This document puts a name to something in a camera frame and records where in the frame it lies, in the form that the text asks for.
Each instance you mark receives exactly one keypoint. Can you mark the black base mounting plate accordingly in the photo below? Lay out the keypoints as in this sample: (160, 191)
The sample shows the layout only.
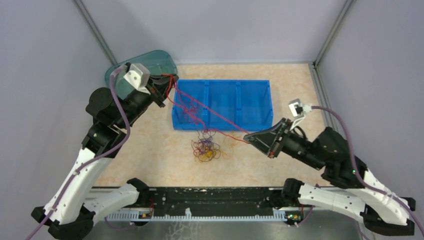
(214, 201)

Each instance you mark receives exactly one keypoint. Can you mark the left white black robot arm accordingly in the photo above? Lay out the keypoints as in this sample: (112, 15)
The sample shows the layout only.
(68, 215)

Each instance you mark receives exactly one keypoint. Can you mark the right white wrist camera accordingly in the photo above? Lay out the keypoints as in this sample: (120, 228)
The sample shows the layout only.
(299, 111)

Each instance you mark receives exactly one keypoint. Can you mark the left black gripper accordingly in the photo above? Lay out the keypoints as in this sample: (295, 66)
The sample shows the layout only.
(157, 86)

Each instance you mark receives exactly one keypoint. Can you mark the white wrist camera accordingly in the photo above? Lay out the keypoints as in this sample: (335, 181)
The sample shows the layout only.
(137, 75)
(299, 111)

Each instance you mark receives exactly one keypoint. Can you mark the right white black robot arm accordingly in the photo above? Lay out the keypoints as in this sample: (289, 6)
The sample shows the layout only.
(365, 199)

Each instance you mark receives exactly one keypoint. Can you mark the aluminium frame rail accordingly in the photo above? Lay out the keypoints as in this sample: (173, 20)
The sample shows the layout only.
(321, 197)

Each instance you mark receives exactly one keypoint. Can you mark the blue three-compartment plastic bin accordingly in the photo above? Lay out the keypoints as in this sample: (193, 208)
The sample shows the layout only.
(222, 104)

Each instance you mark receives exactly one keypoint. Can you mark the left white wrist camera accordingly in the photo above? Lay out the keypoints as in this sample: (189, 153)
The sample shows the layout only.
(137, 75)

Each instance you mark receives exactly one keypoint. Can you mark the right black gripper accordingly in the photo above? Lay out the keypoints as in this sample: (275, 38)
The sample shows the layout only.
(266, 140)

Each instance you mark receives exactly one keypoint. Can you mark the teal transparent plastic tub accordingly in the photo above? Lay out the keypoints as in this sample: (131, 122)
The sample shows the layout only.
(157, 62)

